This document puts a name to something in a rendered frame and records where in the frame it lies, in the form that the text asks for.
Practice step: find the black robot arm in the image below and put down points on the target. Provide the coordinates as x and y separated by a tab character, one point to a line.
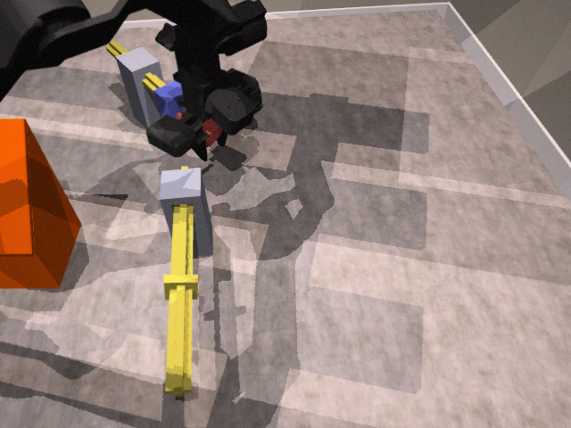
36	34

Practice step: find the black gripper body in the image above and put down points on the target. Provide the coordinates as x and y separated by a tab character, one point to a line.
178	136

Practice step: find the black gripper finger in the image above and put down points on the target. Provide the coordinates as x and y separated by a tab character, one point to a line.
222	138
200	147

